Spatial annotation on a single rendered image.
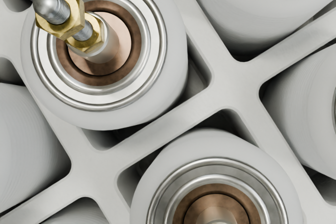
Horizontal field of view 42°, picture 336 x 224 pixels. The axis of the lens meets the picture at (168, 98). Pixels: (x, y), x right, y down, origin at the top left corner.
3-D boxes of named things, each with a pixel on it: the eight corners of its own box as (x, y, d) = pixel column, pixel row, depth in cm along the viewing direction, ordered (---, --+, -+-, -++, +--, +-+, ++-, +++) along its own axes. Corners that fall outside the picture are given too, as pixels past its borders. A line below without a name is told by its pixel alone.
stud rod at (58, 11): (106, 35, 23) (64, -4, 15) (97, 52, 23) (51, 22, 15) (89, 26, 23) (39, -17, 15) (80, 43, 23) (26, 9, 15)
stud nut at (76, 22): (95, 8, 17) (90, 3, 16) (75, 46, 17) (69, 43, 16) (52, -14, 17) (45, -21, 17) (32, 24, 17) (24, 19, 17)
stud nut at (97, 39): (112, 27, 21) (109, 23, 20) (96, 58, 21) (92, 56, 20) (76, 8, 21) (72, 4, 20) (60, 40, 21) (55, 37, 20)
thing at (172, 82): (206, 51, 42) (217, 5, 24) (159, 141, 42) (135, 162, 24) (117, 6, 43) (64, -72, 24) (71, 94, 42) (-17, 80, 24)
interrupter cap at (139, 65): (192, 14, 24) (192, 12, 24) (128, 136, 24) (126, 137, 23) (72, -46, 25) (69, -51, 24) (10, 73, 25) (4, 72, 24)
